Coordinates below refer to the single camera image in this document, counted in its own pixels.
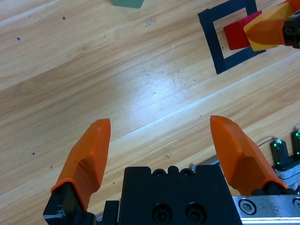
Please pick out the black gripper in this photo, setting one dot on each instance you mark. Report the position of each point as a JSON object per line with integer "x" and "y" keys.
{"x": 293, "y": 32}

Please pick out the yellow wooden cube block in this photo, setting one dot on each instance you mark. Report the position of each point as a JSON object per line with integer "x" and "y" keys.
{"x": 272, "y": 15}

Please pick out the black circuit board green LEDs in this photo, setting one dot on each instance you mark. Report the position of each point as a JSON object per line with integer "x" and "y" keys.
{"x": 280, "y": 152}

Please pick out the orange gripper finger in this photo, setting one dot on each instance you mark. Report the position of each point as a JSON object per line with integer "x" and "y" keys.
{"x": 86, "y": 159}
{"x": 239, "y": 159}

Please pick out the red wooden cube block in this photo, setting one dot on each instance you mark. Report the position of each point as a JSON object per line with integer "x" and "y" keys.
{"x": 235, "y": 35}

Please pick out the black tape square outline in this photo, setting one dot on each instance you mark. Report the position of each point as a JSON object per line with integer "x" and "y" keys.
{"x": 211, "y": 39}

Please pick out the grey rectangular box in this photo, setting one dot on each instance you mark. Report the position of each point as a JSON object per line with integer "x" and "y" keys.
{"x": 290, "y": 173}

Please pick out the green wooden cube block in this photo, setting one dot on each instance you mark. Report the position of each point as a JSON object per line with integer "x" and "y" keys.
{"x": 127, "y": 3}

